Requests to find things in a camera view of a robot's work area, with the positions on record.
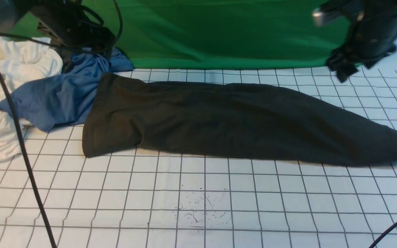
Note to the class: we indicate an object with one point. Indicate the blue shirt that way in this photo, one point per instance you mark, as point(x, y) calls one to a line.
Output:
point(66, 99)

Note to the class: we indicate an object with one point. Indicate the white crumpled shirt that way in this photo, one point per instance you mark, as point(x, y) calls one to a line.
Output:
point(22, 62)

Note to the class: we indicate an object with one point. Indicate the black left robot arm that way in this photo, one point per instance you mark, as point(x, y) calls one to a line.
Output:
point(11, 11)

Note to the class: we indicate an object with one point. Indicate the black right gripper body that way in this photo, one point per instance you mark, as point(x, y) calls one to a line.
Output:
point(344, 62)

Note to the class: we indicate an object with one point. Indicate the dark gray long-sleeve shirt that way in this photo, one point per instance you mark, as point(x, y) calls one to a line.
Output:
point(247, 121)

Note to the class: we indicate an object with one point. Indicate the green backdrop cloth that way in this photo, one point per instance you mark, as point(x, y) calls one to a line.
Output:
point(226, 34)

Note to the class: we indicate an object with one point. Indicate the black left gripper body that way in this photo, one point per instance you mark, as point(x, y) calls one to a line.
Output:
point(70, 24)

